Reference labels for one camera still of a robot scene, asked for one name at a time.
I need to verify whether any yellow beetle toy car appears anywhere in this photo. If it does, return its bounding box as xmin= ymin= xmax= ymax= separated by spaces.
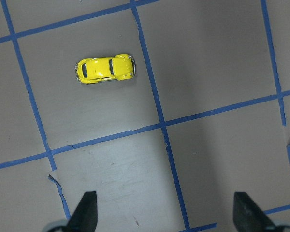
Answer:
xmin=74 ymin=54 xmax=136 ymax=85

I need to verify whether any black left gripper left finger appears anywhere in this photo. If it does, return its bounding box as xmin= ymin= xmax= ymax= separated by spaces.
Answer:
xmin=66 ymin=191 xmax=97 ymax=232

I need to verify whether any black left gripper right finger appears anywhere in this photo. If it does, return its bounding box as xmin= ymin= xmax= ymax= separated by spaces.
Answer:
xmin=233 ymin=192 xmax=276 ymax=232

